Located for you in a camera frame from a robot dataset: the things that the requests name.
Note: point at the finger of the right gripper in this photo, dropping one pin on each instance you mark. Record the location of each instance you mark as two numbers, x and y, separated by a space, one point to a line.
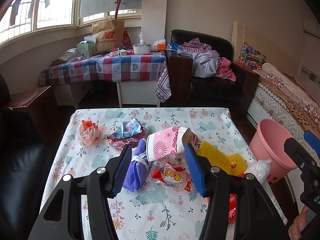
303 160
313 141

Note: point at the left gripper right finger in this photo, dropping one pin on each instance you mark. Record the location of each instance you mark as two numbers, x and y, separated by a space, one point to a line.
195 169

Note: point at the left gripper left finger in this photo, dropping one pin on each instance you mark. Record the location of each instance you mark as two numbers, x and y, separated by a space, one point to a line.
119 168

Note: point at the purple cloth bundle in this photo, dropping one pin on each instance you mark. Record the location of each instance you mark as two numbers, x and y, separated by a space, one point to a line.
138 168

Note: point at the red snack wrapper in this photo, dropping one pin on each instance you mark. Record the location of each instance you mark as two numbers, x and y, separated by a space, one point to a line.
172 171

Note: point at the pink floral paper cup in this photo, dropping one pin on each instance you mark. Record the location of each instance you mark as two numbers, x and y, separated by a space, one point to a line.
169 141

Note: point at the yellow foam fruit net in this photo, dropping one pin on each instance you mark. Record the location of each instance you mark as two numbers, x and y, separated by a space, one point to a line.
233 164

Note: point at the clear bubble wrap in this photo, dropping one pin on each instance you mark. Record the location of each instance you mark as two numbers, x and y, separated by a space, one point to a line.
260 169

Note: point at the blue floral paper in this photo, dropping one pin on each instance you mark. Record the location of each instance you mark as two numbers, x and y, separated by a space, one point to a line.
129 133

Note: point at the orange white plastic bag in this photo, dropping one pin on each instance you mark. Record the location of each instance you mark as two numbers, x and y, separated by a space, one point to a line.
87 133

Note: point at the pink plastic trash bucket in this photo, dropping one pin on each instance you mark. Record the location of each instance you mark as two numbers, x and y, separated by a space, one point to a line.
268 143

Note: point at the right hand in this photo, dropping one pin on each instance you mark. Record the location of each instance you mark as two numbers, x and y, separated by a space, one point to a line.
298 225

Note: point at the floral white tablecloth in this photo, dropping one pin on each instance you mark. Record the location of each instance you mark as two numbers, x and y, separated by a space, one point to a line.
158 199

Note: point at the bed with patterned quilt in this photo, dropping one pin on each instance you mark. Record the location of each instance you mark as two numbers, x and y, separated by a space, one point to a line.
278 96

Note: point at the black leather armchair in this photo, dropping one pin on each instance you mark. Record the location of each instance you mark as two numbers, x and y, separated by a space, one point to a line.
216 91

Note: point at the colourful comic pillow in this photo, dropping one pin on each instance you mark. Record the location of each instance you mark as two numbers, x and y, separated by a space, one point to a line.
250 58

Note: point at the dark wooden side cabinet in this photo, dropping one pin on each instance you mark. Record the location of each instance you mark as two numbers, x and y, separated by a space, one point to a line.
180 72

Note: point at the pile of clothes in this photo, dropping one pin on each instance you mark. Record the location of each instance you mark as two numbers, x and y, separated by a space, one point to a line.
206 62

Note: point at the plaid checkered tablecloth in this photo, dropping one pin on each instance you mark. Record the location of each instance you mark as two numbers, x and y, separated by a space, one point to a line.
127 68

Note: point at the orange tissue box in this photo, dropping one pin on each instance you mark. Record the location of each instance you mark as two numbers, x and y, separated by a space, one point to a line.
159 45

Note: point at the white round bowl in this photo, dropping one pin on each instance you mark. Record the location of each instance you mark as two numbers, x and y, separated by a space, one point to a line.
142 49

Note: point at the green house-shaped box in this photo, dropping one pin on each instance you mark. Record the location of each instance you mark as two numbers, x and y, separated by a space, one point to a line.
86 48

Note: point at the brown New Balance paper bag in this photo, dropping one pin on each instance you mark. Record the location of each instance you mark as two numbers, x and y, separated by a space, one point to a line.
108 34

